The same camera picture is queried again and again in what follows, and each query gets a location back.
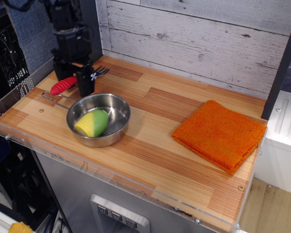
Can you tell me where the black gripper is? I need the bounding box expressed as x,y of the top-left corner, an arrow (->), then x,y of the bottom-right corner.
52,25 -> 95,97

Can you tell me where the red handled metal fork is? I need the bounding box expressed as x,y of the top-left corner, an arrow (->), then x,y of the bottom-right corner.
50,66 -> 110,95

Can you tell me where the silver metal pan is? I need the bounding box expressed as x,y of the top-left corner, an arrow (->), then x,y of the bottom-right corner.
42,91 -> 131,148

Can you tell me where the orange cloth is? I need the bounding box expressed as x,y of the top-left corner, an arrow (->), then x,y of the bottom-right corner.
172,100 -> 267,175

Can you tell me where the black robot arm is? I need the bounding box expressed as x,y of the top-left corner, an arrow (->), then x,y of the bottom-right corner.
45,0 -> 95,97

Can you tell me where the toy corn cob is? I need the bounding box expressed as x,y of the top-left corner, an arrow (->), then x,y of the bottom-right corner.
74,109 -> 109,137

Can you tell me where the black plastic crate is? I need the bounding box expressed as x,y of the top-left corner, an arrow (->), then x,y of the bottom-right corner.
0,25 -> 29,97

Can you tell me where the stainless steel toy cabinet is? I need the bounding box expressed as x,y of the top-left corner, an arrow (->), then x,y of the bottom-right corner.
36,153 -> 237,233

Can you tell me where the silver dispenser button panel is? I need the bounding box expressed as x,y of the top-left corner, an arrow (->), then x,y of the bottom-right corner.
90,194 -> 151,233

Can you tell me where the yellow object bottom left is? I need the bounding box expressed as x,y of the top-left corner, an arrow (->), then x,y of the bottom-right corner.
8,222 -> 33,233

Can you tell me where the white side appliance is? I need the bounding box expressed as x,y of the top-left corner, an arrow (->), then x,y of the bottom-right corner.
254,91 -> 291,193

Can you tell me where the dark grey left post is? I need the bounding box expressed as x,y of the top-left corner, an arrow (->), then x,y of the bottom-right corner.
80,0 -> 103,62

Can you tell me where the dark grey post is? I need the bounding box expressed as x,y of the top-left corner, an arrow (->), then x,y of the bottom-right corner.
261,34 -> 291,120
80,0 -> 103,62

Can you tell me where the dark grey right post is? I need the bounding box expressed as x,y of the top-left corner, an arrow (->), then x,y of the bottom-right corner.
261,34 -> 291,120

